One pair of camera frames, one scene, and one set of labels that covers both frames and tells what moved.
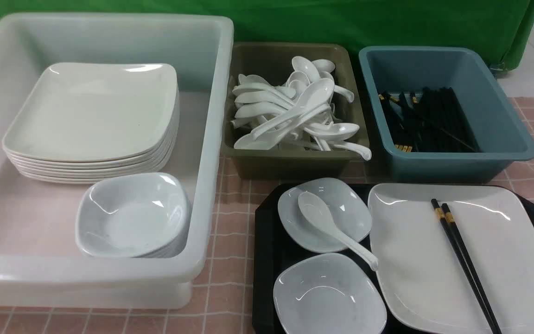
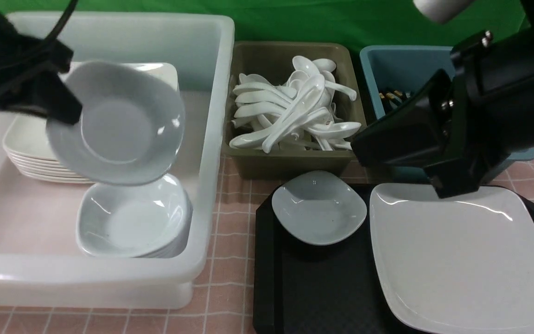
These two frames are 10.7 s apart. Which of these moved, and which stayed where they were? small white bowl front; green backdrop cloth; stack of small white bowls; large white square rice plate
Moved: small white bowl front
Stayed: green backdrop cloth; large white square rice plate; stack of small white bowls
